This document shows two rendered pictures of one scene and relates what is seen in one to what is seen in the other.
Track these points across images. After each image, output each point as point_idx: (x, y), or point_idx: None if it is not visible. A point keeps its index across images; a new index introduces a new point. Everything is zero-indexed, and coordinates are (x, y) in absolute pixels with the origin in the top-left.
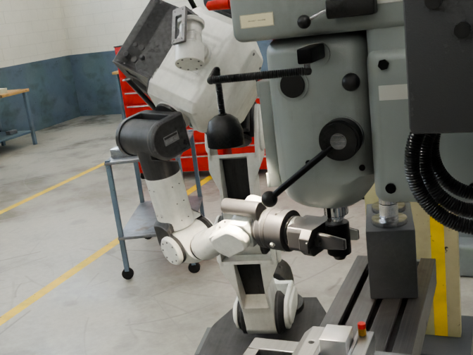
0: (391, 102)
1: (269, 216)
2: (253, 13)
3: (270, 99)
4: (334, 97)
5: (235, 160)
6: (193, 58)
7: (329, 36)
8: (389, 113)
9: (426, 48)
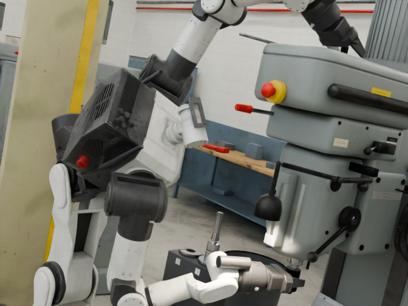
0: (374, 200)
1: (255, 268)
2: (340, 138)
3: (293, 187)
4: (348, 193)
5: (81, 215)
6: (207, 141)
7: (352, 158)
8: (372, 206)
9: None
